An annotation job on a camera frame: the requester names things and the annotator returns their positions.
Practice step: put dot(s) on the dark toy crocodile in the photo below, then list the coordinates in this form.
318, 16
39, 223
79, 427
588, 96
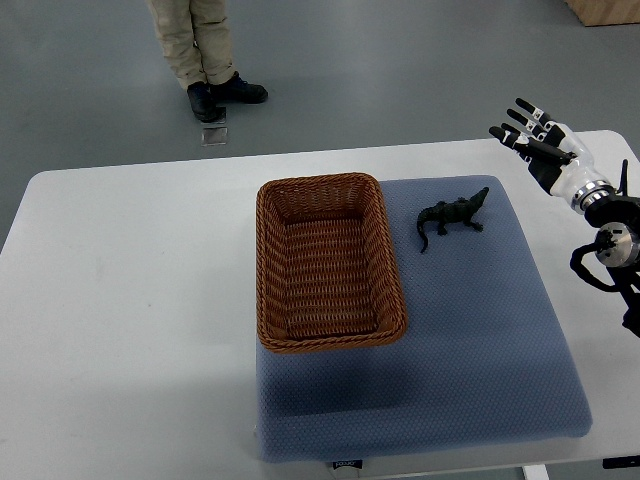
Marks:
443, 213

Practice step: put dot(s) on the clear floor plate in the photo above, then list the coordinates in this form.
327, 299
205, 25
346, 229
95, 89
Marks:
214, 136

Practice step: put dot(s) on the wooden box corner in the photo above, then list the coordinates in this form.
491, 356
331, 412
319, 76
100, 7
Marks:
594, 13

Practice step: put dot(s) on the brown wicker basket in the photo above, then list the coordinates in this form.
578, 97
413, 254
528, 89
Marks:
326, 271

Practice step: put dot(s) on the blue grey foam cushion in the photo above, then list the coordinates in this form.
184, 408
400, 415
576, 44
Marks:
483, 360

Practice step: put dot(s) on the person in beige trousers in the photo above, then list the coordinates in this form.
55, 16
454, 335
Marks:
195, 40

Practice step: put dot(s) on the black table control panel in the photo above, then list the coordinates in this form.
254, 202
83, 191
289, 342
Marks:
621, 462

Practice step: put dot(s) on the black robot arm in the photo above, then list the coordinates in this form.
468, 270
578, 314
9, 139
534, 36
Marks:
615, 216

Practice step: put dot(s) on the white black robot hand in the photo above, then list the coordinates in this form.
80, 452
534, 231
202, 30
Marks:
556, 158

